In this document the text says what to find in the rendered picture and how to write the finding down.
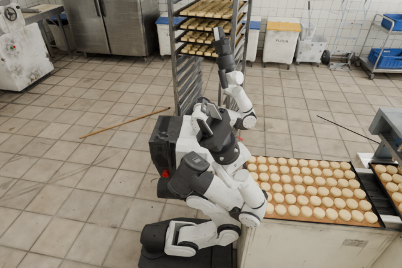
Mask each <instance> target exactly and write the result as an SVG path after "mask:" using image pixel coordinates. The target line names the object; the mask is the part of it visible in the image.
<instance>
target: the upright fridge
mask: <svg viewBox="0 0 402 268"><path fill-rule="evenodd" d="M62 4H63V7H64V10H65V14H66V17H67V20H68V23H69V27H70V30H71V34H72V37H73V40H74V43H75V47H76V49H77V53H81V52H83V53H84V56H85V58H87V53H101V54H117V55H126V56H142V57H144V60H145V63H147V57H148V56H149V55H150V54H151V53H152V52H153V51H154V50H155V49H156V50H158V45H159V39H158V33H157V25H156V24H155V22H156V21H157V19H158V17H159V12H158V5H157V0H62Z"/></svg>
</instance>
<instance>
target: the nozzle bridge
mask: <svg viewBox="0 0 402 268"><path fill-rule="evenodd" d="M368 131H369V132H370V133H371V135H378V136H379V137H380V139H381V142H380V144H379V146H378V148H377V150H376V151H375V153H374V154H375V155H376V157H377V158H385V159H391V158H392V156H393V157H394V158H395V160H396V161H397V163H398V164H399V165H400V167H401V168H402V154H401V153H400V152H398V151H397V149H398V147H396V146H395V145H394V144H395V142H396V140H398V139H399V138H401V140H399V141H398V142H397V143H396V145H400V144H401V143H402V109H400V108H379V109H378V111H377V113H376V115H375V117H374V119H373V121H372V123H371V125H370V127H369V129H368Z"/></svg>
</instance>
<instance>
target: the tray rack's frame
mask: <svg viewBox="0 0 402 268"><path fill-rule="evenodd" d="M251 11H252V0H249V1H248V12H247V19H246V30H245V42H244V48H243V59H242V70H241V73H243V80H244V75H245V64H246V54H247V48H248V38H249V27H250V21H251ZM220 105H221V85H220V83H219V88H218V106H220ZM237 131H238V129H236V128H234V130H233V134H234V135H235V137H236V140H237V136H238V134H239V133H238V132H237Z"/></svg>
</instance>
